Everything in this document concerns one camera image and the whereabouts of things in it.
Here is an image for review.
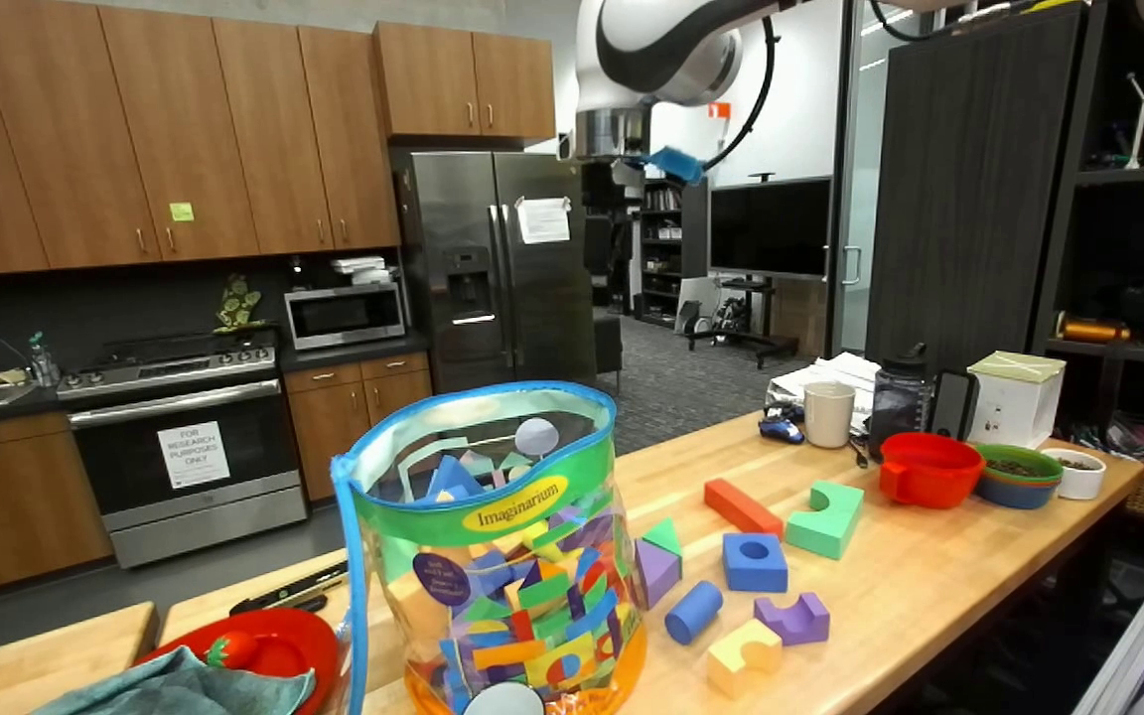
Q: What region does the white small bowl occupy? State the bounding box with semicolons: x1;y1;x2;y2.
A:
1046;445;1111;504

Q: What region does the white paper on refrigerator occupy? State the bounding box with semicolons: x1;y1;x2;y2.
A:
511;194;577;251

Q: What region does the white paper on oven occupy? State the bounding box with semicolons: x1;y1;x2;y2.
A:
154;419;234;494

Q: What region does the red rectangular foam block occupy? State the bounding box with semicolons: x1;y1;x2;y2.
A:
703;476;785;539

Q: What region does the black television screen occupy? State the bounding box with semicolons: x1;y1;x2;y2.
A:
707;177;840;279

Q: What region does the long wooden wall cabinet row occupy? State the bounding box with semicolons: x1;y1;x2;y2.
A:
0;0;407;281

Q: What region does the green plastic bowl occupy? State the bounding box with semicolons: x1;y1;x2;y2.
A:
975;443;1067;514

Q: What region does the green potted plant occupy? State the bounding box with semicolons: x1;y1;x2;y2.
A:
212;276;270;339

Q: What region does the blue cylinder foam block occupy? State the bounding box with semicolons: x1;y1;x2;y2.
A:
663;576;728;647

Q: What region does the teal cloth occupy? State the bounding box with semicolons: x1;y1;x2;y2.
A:
32;645;319;715

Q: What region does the green triangle foam block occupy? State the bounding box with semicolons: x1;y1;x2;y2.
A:
645;516;687;562

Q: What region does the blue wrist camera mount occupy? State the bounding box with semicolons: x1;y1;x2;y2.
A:
645;145;707;189

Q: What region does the wooden base cabinet with drawers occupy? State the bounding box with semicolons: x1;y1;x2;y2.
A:
282;350;434;504

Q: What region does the green arch foam block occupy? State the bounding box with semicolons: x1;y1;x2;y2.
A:
784;476;866;565

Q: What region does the stainless steel oven range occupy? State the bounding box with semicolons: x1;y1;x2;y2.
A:
58;347;309;573

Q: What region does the dark grey partition panel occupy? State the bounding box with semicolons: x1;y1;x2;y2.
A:
866;3;1083;374

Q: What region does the small purple arch block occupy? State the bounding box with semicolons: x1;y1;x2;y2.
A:
751;587;836;651

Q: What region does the yellow notched foam block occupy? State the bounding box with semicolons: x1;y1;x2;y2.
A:
703;616;785;700

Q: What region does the red plastic bowl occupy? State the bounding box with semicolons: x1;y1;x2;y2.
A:
148;607;344;715
874;431;991;514

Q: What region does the silver microwave oven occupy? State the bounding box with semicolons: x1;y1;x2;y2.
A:
282;281;412;353

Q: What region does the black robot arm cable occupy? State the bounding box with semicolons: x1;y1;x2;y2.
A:
703;14;784;177

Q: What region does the black flat tool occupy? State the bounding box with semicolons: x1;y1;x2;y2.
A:
227;562;351;616

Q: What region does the dark translucent bottle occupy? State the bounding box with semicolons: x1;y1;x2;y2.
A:
866;371;936;460

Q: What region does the white cardboard box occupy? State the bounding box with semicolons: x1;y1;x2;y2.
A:
967;350;1067;455

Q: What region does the purple triangle foam block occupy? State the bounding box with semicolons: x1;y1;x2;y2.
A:
630;538;687;611

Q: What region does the white cup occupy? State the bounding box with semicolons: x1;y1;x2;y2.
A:
804;379;858;455

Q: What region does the blue square block with hole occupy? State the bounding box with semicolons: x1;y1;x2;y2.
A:
718;528;792;596

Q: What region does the two-door wooden wall cabinet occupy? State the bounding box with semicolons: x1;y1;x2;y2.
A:
372;20;562;145

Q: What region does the stainless steel refrigerator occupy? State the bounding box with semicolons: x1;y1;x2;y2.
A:
389;149;599;395

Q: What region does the black shelf unit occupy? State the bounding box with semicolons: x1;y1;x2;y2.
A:
1032;0;1144;468

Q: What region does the clear bag of foam blocks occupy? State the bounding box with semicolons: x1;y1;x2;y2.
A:
331;379;650;715

